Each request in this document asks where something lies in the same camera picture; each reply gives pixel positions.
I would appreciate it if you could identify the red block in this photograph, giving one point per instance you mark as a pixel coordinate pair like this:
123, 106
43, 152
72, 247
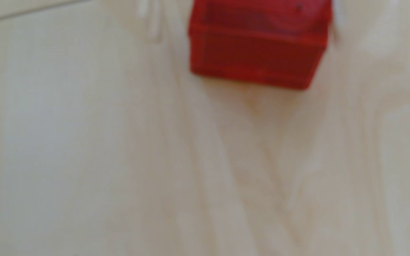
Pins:
258, 46

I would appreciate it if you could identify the light plywood sheet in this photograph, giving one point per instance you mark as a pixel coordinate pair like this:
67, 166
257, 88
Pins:
155, 160

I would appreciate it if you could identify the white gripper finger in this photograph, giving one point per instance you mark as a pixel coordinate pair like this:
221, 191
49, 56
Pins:
151, 17
354, 17

